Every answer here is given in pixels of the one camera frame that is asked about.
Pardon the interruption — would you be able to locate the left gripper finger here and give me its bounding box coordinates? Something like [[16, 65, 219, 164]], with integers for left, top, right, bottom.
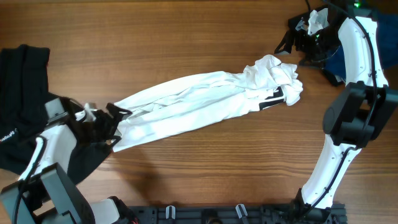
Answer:
[[106, 103, 132, 120], [105, 135, 121, 152]]

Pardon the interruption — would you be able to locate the white polo shirt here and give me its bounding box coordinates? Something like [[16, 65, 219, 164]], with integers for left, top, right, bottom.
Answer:
[[113, 55, 303, 152]]

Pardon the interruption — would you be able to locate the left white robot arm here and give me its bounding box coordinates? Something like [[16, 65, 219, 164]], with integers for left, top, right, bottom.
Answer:
[[1, 97, 139, 223]]

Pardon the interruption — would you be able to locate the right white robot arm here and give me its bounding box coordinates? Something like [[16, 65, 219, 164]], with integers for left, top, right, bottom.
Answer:
[[275, 1, 397, 223]]

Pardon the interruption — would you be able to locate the black garment under pile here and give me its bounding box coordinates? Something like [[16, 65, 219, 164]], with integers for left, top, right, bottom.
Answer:
[[288, 6, 343, 86]]

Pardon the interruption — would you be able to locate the light grey garment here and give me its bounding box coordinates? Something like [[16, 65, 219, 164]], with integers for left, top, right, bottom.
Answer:
[[295, 17, 308, 32]]

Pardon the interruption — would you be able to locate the navy blue shirt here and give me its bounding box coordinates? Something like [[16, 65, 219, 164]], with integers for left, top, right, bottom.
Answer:
[[325, 14, 397, 88]]

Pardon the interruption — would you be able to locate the black t-shirt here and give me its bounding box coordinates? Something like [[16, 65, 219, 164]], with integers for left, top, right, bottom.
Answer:
[[0, 44, 113, 186]]

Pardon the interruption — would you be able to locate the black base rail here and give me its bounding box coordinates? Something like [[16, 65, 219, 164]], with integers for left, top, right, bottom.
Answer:
[[131, 204, 348, 224]]

